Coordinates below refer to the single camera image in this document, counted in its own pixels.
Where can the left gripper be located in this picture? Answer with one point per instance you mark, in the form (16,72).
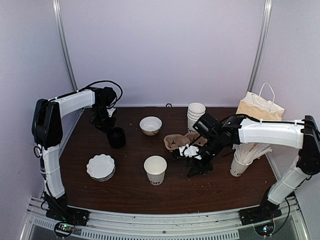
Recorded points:
(105,128)

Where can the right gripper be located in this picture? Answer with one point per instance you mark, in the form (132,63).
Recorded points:
(204,168)

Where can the cardboard cup carrier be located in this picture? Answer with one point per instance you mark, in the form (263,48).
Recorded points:
(174,141)

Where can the single white paper cup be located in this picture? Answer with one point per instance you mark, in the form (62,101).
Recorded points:
(155,167)

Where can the stack of white paper cups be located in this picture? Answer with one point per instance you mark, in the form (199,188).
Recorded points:
(194,111)

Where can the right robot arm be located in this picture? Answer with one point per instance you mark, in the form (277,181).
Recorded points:
(301,134)

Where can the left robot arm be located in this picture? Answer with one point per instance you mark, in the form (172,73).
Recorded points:
(47,128)

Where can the stack of black lids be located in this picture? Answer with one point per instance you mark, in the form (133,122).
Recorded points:
(116,137)

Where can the paper cup holding straws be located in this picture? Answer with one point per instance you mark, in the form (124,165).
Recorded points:
(239,164)

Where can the white round bowl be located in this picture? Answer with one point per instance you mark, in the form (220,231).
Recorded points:
(150,125)

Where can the brown paper bag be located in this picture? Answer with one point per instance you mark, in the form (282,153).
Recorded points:
(254,105)

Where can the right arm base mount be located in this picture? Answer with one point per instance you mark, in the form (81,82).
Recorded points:
(262,216)

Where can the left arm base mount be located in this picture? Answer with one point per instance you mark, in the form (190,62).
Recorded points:
(67,219)

